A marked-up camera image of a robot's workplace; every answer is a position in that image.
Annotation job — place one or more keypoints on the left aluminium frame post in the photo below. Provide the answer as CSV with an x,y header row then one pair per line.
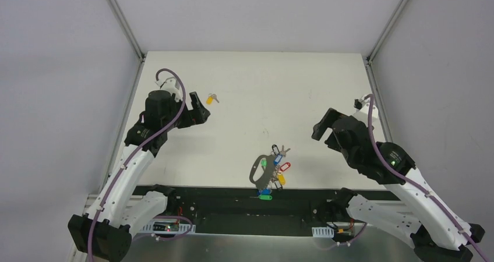
x,y
126,28

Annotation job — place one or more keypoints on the yellow tagged loose key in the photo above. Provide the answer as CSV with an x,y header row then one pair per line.
x,y
212,98

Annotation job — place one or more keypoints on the right white cable duct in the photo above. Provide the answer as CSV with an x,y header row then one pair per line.
x,y
322,232

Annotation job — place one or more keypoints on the right aluminium frame post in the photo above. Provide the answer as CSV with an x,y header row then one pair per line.
x,y
392,21

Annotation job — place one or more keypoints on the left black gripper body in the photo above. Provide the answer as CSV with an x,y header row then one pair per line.
x,y
190,113

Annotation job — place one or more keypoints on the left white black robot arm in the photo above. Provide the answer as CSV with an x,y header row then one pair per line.
x,y
108,227

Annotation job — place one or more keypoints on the aluminium frame post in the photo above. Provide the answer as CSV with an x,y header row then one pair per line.
x,y
392,21
126,28

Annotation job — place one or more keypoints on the white cable duct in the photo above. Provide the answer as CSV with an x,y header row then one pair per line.
x,y
168,228
322,232

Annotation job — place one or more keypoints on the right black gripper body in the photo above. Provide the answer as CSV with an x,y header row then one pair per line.
x,y
338,133

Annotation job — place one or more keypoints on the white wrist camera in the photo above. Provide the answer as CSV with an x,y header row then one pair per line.
x,y
172,86
362,107

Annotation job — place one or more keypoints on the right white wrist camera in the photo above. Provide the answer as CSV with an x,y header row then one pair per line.
x,y
362,107

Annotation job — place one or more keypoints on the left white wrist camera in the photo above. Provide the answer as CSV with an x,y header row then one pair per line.
x,y
172,86

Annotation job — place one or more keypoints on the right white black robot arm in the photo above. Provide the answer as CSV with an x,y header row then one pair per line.
x,y
432,231

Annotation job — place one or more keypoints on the metal keyring with coloured keys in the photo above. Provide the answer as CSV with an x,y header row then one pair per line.
x,y
266,173

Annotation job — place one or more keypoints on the left white cable duct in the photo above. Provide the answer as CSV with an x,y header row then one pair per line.
x,y
168,228

